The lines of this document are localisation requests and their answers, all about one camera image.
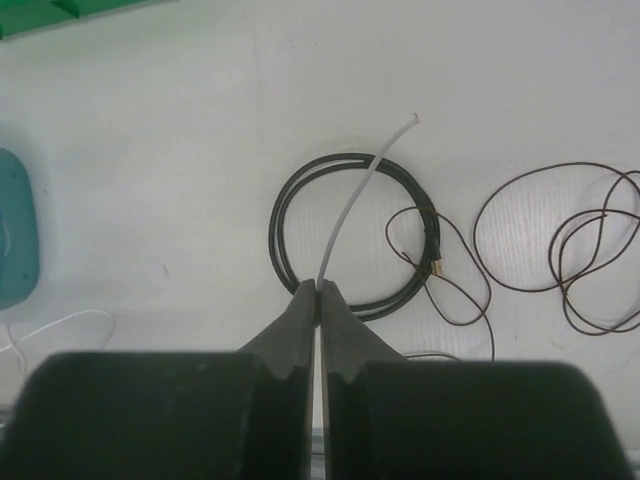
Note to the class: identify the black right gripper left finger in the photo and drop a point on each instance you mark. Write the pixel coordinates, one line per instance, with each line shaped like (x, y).
(244, 414)

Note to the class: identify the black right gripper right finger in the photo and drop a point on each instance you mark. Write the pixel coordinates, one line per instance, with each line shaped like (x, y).
(388, 417)

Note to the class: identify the teal translucent plastic bin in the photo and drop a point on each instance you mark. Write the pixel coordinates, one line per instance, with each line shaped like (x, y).
(20, 248)

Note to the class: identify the green plastic tray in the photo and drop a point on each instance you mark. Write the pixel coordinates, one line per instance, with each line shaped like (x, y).
(24, 16)

